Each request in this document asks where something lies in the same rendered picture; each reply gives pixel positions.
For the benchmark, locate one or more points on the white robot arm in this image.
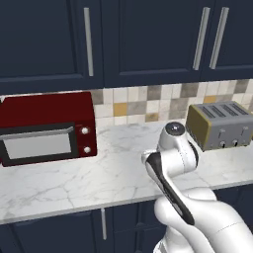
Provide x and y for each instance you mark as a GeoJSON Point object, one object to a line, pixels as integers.
{"type": "Point", "coordinates": [197, 217]}

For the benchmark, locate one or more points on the navy base cupboard door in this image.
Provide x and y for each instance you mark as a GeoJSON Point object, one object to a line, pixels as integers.
{"type": "Point", "coordinates": [238, 201]}
{"type": "Point", "coordinates": [52, 235]}
{"type": "Point", "coordinates": [135, 227]}

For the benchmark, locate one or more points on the white toaster oven knob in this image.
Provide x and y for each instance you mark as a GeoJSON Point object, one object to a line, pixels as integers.
{"type": "Point", "coordinates": [85, 130]}
{"type": "Point", "coordinates": [87, 150]}

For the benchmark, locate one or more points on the red toaster oven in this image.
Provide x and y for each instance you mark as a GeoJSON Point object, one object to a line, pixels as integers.
{"type": "Point", "coordinates": [46, 110]}

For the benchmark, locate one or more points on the grey and gold toaster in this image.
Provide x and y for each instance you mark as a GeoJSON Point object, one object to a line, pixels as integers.
{"type": "Point", "coordinates": [217, 126]}

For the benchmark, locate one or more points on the navy wall cupboard door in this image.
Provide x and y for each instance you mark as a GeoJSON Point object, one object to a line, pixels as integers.
{"type": "Point", "coordinates": [148, 39]}
{"type": "Point", "coordinates": [42, 39]}
{"type": "Point", "coordinates": [235, 36]}

